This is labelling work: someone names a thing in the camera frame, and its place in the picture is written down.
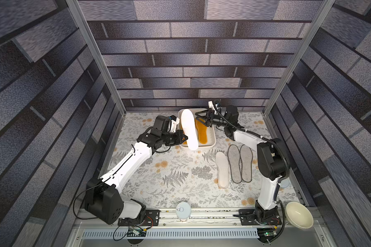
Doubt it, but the white insole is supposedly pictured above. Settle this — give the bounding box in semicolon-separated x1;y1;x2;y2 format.
215;152;229;189
180;109;199;151

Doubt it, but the grey insole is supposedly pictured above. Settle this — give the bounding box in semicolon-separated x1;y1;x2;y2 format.
227;145;242;184
240;145;254;183

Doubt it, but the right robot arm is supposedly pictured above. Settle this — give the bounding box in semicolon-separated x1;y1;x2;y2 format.
195;100;290;225

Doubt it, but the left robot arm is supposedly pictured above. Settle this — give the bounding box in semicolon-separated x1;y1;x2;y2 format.
85;115;188;224

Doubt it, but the white plastic storage box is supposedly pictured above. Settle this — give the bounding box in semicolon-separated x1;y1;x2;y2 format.
177;108;216;152

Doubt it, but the floral patterned table mat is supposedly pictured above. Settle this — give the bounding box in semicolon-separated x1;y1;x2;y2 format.
101;111;301;209

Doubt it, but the round tin can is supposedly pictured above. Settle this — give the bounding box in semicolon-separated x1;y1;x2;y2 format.
280;178;291;189

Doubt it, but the cream ceramic bowl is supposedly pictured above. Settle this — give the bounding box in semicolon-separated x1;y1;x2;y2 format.
285;202;314;230

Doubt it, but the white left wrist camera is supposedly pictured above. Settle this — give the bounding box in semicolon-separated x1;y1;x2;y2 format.
169;115;180;133

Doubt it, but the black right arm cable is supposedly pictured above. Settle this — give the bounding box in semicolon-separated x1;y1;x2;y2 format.
213;99;290;241

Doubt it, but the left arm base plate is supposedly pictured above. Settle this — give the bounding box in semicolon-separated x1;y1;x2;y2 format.
117;210;161;227

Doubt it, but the aluminium front rail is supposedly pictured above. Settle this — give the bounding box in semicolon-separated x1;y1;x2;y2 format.
75;207;325;229

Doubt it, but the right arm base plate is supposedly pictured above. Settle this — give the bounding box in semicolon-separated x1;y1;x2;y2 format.
237;208;282;226

